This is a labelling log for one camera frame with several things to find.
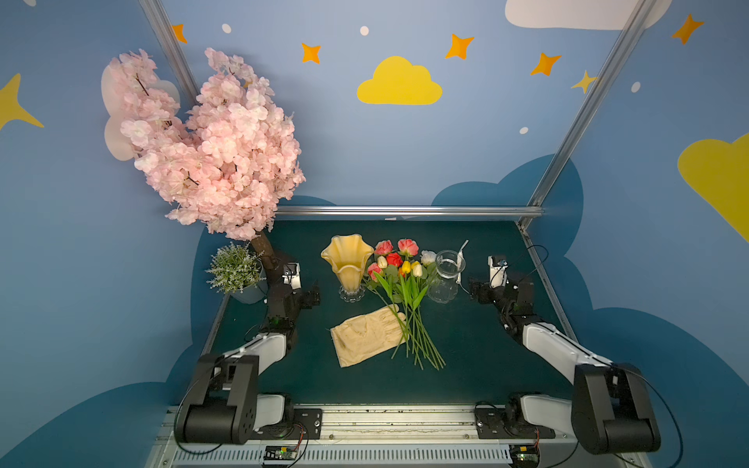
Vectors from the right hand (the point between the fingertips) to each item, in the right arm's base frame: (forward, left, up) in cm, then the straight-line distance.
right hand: (489, 274), depth 90 cm
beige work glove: (-18, +38, -12) cm, 44 cm away
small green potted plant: (-6, +78, +3) cm, 78 cm away
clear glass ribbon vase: (-4, +14, -3) cm, 15 cm away
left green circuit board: (-49, +57, -13) cm, 76 cm away
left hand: (-5, +59, 0) cm, 59 cm away
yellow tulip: (+6, +26, -6) cm, 27 cm away
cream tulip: (+4, +22, -5) cm, 23 cm away
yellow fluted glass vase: (+2, +44, +4) cm, 45 cm away
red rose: (+10, +30, -7) cm, 32 cm away
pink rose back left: (+15, +34, -8) cm, 38 cm away
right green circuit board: (-46, -5, -15) cm, 48 cm away
